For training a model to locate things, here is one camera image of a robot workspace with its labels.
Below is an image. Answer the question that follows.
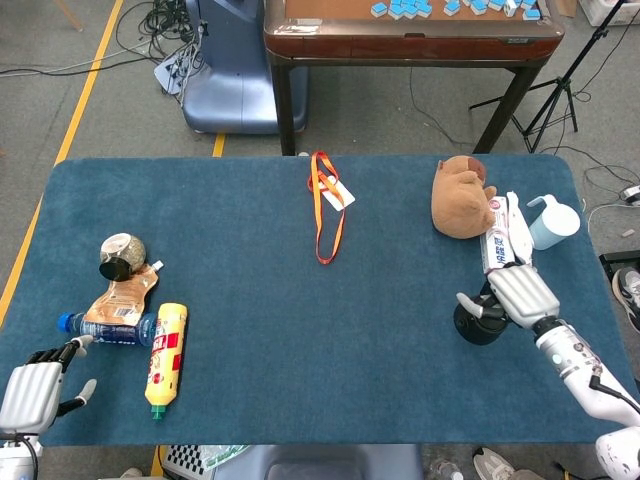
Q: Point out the brown mahjong table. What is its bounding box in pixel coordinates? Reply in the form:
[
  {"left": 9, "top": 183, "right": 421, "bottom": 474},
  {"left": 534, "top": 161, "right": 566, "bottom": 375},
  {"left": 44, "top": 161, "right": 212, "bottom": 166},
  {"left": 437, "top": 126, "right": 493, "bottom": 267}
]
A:
[{"left": 263, "top": 0, "right": 566, "bottom": 156}]

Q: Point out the white pink toothpaste box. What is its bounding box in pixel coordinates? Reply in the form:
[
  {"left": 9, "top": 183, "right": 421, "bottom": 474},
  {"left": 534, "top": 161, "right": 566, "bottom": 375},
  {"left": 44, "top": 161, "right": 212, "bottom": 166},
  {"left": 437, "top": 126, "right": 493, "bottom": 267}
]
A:
[{"left": 479, "top": 196, "right": 518, "bottom": 275}]

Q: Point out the blue grey machine base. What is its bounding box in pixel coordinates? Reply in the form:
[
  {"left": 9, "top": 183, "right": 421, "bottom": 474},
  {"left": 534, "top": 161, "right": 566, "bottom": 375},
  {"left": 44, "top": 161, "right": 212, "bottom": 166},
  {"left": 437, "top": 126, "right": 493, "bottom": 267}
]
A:
[{"left": 181, "top": 0, "right": 309, "bottom": 135}]

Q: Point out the black floor cable bundle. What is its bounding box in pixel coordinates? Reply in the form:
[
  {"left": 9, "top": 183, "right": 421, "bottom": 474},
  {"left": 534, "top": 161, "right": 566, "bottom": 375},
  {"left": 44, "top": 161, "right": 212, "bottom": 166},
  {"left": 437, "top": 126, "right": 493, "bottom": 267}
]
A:
[{"left": 115, "top": 0, "right": 204, "bottom": 64}]

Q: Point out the grey black sneaker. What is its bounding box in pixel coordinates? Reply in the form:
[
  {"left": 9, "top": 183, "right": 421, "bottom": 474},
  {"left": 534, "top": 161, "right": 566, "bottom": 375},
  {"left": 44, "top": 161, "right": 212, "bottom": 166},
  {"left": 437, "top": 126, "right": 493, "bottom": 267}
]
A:
[{"left": 612, "top": 265, "right": 640, "bottom": 332}]

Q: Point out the clear plastic bottle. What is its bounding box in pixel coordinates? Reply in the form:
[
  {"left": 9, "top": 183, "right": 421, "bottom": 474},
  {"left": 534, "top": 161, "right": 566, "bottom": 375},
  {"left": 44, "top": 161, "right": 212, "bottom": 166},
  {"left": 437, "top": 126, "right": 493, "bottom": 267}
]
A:
[{"left": 429, "top": 457, "right": 464, "bottom": 480}]

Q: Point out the white power strip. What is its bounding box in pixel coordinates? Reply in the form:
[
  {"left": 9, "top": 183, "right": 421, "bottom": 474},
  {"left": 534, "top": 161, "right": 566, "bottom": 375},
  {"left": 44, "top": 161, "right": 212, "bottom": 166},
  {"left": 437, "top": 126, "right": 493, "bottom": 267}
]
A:
[{"left": 153, "top": 47, "right": 201, "bottom": 96}]

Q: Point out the blue table cloth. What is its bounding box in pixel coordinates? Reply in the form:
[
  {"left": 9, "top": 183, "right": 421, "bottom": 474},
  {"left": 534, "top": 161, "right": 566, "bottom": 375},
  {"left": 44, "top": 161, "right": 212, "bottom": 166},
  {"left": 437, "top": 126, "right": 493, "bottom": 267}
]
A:
[{"left": 0, "top": 153, "right": 629, "bottom": 448}]

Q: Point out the white grey sneaker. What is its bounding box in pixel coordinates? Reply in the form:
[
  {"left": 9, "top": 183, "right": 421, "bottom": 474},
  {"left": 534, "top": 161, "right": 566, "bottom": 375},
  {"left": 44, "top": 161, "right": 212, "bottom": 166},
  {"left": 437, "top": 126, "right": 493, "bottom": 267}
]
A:
[{"left": 472, "top": 447, "right": 517, "bottom": 480}]

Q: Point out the black white checkerboard sheet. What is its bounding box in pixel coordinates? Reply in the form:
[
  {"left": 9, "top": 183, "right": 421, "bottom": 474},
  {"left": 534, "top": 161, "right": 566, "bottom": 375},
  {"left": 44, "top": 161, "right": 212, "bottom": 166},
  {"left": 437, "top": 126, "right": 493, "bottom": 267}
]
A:
[{"left": 163, "top": 443, "right": 211, "bottom": 477}]

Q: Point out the glass jar with black lid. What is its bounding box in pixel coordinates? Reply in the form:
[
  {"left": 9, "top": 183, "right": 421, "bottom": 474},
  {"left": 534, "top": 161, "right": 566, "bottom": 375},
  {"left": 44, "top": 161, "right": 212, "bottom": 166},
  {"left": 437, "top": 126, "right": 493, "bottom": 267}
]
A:
[{"left": 98, "top": 232, "right": 148, "bottom": 282}]

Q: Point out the brown plush toy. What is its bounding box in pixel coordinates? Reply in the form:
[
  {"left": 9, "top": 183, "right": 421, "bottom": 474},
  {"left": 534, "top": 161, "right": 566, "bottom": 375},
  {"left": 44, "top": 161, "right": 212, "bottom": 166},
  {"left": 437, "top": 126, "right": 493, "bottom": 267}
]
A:
[{"left": 431, "top": 155, "right": 498, "bottom": 240}]

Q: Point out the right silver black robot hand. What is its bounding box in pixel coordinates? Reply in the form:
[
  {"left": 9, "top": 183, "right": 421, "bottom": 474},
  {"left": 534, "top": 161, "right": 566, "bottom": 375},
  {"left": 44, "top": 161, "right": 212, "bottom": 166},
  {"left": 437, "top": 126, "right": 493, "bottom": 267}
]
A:
[{"left": 456, "top": 263, "right": 561, "bottom": 330}]

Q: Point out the blue plastic water bottle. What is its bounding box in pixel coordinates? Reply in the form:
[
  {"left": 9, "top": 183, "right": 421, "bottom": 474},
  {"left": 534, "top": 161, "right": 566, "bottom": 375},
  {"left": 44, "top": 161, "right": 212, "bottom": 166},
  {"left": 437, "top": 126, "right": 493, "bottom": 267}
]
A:
[{"left": 57, "top": 310, "right": 160, "bottom": 347}]

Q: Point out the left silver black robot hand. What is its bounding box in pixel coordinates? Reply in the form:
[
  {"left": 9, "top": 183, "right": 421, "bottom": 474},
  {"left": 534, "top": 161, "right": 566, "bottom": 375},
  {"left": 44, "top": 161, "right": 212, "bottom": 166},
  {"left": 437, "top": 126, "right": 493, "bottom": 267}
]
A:
[{"left": 0, "top": 334, "right": 98, "bottom": 435}]

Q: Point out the light blue plastic cup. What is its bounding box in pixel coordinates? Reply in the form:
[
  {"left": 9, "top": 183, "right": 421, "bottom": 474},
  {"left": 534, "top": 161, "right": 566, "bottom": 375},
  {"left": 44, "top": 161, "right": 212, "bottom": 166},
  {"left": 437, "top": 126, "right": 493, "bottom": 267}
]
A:
[{"left": 526, "top": 194, "right": 582, "bottom": 251}]

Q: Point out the yellow bottle with green cap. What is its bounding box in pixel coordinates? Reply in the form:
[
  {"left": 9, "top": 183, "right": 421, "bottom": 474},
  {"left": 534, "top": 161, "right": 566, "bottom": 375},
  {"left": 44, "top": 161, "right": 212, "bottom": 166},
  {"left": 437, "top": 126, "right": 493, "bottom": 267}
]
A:
[{"left": 144, "top": 302, "right": 189, "bottom": 421}]

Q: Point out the black tripod stand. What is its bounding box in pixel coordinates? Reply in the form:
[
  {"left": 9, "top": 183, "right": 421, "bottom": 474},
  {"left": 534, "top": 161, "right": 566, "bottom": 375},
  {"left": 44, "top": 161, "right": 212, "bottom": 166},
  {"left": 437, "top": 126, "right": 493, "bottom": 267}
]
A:
[{"left": 468, "top": 0, "right": 629, "bottom": 154}]

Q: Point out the green plastic bag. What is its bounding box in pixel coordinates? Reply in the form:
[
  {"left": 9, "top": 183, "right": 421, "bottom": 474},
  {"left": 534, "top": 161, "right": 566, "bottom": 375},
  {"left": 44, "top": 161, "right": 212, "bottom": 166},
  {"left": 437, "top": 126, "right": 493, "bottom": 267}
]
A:
[{"left": 203, "top": 444, "right": 251, "bottom": 469}]

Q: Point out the orange lanyard strap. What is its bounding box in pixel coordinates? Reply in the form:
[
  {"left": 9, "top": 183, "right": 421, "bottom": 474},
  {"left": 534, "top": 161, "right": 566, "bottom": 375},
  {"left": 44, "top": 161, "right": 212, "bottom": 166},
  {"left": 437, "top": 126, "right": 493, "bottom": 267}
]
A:
[{"left": 307, "top": 150, "right": 347, "bottom": 266}]

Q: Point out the white badge card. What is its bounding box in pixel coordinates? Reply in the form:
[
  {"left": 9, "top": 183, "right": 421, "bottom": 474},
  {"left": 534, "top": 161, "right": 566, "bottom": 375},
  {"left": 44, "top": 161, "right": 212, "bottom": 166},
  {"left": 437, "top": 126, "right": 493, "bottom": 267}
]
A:
[{"left": 319, "top": 175, "right": 357, "bottom": 209}]

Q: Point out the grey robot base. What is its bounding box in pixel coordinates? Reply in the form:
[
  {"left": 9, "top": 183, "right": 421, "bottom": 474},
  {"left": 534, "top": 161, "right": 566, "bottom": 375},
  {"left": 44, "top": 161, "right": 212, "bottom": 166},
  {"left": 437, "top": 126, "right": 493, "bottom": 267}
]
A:
[{"left": 239, "top": 443, "right": 425, "bottom": 480}]

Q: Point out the brown spout pouch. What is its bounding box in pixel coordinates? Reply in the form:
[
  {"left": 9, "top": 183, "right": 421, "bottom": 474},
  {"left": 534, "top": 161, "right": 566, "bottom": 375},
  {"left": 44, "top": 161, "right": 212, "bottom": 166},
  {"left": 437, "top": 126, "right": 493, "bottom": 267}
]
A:
[{"left": 82, "top": 260, "right": 166, "bottom": 328}]

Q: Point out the white plastic tube packet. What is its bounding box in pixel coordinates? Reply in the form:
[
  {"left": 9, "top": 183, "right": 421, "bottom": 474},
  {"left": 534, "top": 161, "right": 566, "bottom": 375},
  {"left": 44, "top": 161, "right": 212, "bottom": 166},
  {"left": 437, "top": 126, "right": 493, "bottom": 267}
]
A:
[{"left": 505, "top": 191, "right": 537, "bottom": 267}]

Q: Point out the black teapot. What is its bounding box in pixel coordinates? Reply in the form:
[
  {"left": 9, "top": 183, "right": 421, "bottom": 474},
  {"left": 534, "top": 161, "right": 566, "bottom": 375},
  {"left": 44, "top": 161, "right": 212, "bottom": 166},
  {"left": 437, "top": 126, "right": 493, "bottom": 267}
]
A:
[{"left": 452, "top": 282, "right": 511, "bottom": 346}]

